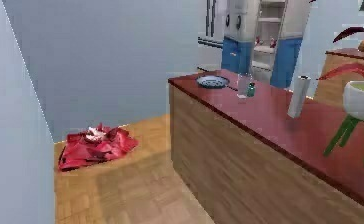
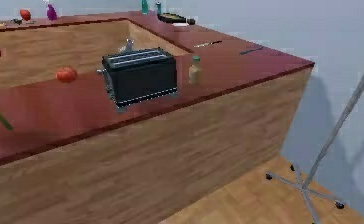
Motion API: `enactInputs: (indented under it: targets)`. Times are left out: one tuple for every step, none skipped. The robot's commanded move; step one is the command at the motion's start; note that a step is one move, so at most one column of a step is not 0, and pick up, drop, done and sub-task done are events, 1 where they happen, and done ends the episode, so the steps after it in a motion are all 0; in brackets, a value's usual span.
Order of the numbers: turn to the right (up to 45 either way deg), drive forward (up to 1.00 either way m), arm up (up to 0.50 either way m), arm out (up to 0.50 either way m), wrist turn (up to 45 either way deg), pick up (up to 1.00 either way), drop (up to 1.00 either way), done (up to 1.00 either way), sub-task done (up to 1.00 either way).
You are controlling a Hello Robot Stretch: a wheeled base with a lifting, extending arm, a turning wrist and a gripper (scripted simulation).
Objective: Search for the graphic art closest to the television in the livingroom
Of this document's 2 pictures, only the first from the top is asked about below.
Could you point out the blue patterned plate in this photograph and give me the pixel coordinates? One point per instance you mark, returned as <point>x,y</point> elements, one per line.
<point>212,81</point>

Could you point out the clear drinking glass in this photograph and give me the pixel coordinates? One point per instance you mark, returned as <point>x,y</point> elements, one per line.
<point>244,86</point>

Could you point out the small green bottle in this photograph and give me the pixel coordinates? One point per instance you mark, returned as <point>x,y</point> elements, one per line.
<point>251,90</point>

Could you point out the wooden counter with red top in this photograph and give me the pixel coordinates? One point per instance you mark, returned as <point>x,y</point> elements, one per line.
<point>256,146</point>

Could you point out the red crumpled cloth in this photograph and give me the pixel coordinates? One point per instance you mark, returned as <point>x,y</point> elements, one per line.
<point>96,146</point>

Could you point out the silver fridge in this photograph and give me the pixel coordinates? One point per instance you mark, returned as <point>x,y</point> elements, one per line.
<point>210,23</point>

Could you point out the white and blue shelf cabinet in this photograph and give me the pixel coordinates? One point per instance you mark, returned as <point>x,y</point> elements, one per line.
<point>265,40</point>

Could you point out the white paper towel roll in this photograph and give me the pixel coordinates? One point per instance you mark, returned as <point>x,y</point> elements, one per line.
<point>299,96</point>

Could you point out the red leaf plant white pot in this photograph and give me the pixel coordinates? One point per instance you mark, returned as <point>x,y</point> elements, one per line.
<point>358,100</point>

